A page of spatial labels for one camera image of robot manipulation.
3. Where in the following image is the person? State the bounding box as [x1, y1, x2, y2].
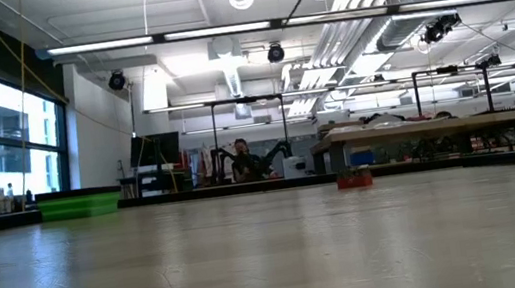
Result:
[227, 135, 267, 186]

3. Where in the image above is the white box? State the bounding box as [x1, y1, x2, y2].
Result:
[281, 153, 310, 181]

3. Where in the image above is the black computer monitor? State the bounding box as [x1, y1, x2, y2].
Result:
[125, 130, 186, 172]

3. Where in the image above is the red ribbed block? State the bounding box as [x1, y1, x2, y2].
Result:
[334, 163, 376, 192]

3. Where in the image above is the blue bin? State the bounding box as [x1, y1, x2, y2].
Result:
[347, 149, 377, 169]

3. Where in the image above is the black monitor desk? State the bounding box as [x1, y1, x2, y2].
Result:
[115, 159, 195, 202]

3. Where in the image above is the overhead light bar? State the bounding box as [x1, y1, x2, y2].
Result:
[35, 0, 510, 67]

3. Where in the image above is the white cloth pile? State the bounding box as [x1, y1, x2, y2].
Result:
[327, 103, 455, 137]

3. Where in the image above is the wooden workbench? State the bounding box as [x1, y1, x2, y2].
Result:
[307, 107, 515, 181]

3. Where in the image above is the green plastic bin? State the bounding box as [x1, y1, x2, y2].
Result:
[33, 181, 126, 226]

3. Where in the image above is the black metal table frame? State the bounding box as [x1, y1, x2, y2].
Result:
[0, 141, 515, 245]

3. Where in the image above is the black background station frame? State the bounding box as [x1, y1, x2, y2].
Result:
[409, 59, 498, 125]
[206, 90, 295, 187]

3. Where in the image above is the black ceiling camera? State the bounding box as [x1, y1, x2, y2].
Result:
[265, 40, 288, 66]
[106, 69, 130, 93]
[417, 10, 466, 47]

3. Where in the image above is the yellow cable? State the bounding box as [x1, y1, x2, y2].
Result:
[0, 0, 84, 215]

